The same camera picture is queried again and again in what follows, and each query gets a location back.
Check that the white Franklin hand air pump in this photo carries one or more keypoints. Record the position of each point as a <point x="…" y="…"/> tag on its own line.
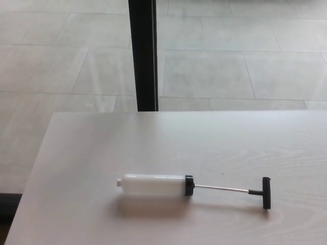
<point x="155" y="185"/>

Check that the black vertical window frame post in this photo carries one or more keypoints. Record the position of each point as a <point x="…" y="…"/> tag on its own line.
<point x="144" y="56"/>

